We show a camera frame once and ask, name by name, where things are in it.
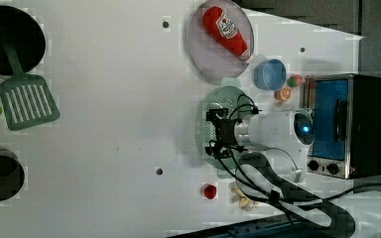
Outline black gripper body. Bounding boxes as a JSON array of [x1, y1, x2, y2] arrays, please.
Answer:
[[205, 108, 244, 159]]

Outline green plastic strainer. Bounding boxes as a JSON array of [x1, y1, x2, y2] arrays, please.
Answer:
[[195, 77, 252, 171]]

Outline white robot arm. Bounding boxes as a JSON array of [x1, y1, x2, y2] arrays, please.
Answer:
[[204, 105, 381, 238]]

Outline red toy tomato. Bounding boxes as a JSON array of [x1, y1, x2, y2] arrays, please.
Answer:
[[203, 184, 217, 199]]

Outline peeled toy banana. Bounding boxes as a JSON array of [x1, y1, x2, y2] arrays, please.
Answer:
[[231, 183, 260, 212]]

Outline toy orange slice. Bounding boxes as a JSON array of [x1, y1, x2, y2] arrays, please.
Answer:
[[274, 86, 292, 102]]

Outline grey round plate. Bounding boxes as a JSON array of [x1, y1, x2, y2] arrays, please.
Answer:
[[187, 0, 254, 80]]

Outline blue bowl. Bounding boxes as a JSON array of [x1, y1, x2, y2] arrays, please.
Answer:
[[254, 59, 287, 91]]

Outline toy strawberry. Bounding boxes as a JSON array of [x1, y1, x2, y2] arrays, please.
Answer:
[[287, 74, 304, 87]]

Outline red ketchup bottle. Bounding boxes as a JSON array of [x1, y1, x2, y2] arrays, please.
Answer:
[[202, 6, 252, 61]]

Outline black toaster oven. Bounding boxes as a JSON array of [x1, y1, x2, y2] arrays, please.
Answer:
[[303, 73, 381, 179]]

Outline green slotted spatula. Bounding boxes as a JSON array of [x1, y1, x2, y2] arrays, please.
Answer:
[[0, 28, 61, 131]]

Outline black frying pan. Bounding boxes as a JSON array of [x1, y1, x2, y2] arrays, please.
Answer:
[[0, 5, 46, 76]]

